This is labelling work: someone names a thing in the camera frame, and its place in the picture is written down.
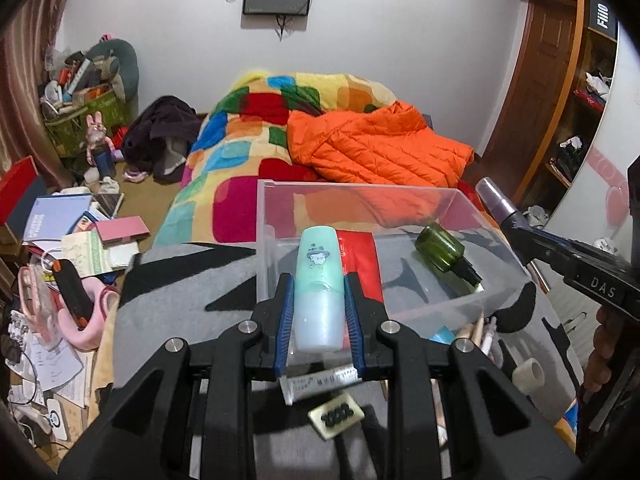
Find pink rabbit toy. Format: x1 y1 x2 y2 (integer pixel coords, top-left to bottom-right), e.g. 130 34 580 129
84 112 117 179

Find green storage bag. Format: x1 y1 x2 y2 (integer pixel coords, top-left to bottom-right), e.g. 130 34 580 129
42 87 136 159

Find white tube red print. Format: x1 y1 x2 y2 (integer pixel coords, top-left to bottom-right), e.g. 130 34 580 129
279 366 360 406

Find blue notebook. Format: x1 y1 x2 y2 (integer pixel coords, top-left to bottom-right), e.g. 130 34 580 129
22 194 94 244

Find dark tablet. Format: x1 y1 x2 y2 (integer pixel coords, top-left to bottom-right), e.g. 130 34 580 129
94 192 125 219

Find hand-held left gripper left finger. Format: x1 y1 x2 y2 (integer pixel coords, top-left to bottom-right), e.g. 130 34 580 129
57 274 296 480

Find pink flat box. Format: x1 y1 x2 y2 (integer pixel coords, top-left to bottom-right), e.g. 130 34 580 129
94 215 151 246

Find brown striped curtain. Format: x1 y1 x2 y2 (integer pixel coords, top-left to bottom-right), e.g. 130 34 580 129
0 0 84 182

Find dark clothes pile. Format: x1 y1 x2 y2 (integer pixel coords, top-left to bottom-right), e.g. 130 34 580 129
121 95 201 184

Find clear plastic box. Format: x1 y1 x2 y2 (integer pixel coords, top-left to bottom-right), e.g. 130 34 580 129
256 179 534 342

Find colourful patchwork blanket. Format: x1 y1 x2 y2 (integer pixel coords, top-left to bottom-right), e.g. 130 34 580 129
165 72 482 247

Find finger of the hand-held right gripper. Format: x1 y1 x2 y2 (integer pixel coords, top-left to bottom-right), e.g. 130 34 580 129
535 227 632 267
500 209 640 322

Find loose white papers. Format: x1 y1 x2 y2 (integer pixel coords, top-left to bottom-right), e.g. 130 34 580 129
9 334 86 407

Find white tape roll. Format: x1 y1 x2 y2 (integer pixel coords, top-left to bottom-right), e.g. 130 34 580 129
510 358 545 397

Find white charger pad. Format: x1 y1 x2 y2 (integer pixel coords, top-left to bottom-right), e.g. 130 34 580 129
42 397 71 441

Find brown wooden door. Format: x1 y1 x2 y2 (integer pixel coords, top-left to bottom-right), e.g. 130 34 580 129
474 0 586 207

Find black labelled box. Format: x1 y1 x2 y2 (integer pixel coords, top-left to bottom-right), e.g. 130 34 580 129
588 0 619 41

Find red lidded box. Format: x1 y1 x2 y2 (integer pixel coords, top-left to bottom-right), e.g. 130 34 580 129
0 155 49 244

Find green patterned booklet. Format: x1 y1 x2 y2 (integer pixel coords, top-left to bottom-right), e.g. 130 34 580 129
59 230 109 279

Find black orange tool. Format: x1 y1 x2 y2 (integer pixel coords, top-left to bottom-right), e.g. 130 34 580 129
52 258 96 331

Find mint green bottle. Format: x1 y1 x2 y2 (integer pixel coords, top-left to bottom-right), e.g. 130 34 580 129
293 226 346 352

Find beige card black beads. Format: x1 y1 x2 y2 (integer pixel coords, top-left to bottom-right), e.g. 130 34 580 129
307 392 366 441

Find pink headphones with black case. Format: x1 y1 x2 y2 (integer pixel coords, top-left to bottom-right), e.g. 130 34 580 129
57 280 121 352

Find grey black patterned blanket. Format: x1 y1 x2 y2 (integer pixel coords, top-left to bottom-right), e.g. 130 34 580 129
112 224 584 480

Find person's right hand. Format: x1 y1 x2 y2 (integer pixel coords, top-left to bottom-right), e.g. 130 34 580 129
582 305 623 397

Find grey neck pillow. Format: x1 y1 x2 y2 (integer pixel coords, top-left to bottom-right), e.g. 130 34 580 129
84 38 140 104

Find orange down jacket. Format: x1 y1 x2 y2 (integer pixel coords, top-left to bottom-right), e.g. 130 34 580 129
286 100 475 189

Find dark green bottle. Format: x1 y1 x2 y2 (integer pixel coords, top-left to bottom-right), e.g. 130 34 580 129
414 223 484 294

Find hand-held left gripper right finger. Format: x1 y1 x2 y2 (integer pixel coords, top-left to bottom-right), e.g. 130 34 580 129
344 272 583 480

